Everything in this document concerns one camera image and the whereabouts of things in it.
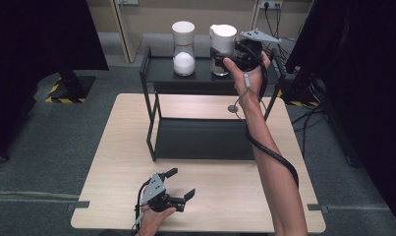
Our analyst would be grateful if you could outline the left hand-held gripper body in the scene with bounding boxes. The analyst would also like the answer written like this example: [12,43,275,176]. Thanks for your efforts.
[140,172,188,213]

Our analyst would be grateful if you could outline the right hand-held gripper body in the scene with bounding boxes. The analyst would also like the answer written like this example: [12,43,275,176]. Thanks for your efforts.
[232,28,283,73]

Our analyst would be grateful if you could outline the glass jar with spouted white lid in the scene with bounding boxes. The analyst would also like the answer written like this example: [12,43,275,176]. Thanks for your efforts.
[208,24,239,78]

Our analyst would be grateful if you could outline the glass jar with round white lid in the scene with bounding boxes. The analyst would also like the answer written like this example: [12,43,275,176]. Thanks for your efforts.
[171,21,197,78]

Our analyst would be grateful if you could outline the black two-tier metal shelf rack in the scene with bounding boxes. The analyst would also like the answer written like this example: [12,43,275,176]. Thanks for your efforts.
[139,45,288,163]

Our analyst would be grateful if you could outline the person's left hand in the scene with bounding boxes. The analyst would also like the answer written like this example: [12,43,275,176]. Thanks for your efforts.
[137,206,178,236]

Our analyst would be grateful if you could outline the person's right hand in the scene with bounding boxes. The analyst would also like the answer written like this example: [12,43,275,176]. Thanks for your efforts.
[222,50,272,106]

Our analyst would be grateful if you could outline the black stand base with striped tape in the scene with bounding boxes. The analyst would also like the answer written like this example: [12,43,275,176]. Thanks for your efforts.
[45,70,97,104]
[277,67,327,108]

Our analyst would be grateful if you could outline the grey floor tape strip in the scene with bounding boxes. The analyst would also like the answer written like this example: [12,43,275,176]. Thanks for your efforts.
[307,203,330,214]
[66,200,91,212]

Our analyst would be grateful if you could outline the black curtain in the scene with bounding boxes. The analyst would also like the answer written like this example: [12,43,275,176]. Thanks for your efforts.
[0,0,109,169]
[284,0,396,230]

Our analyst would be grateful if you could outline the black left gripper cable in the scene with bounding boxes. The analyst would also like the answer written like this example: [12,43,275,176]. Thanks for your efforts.
[134,177,153,236]

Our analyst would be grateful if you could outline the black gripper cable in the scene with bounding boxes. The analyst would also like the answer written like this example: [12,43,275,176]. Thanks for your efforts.
[134,177,153,236]
[244,41,301,191]

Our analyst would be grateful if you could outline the grey right gripper cord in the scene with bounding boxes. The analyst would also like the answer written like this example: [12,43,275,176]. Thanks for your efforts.
[233,72,253,121]

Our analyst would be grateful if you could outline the grey gripper cord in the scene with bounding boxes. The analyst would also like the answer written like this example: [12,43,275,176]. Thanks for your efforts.
[132,211,145,231]
[233,72,253,121]

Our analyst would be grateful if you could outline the grey left gripper cord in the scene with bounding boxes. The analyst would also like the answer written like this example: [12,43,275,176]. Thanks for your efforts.
[132,211,145,231]

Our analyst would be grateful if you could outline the black cables at wall socket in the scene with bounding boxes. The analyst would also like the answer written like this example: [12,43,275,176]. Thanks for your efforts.
[262,4,298,64]

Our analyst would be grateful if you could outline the white wall socket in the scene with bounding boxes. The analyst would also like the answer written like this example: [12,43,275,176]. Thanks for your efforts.
[258,0,284,10]

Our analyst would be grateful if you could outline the black cables on floor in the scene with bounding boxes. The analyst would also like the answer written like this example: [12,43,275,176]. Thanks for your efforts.
[291,78,332,159]

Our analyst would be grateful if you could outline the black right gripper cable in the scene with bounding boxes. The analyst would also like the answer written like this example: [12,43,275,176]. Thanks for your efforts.
[244,41,301,191]

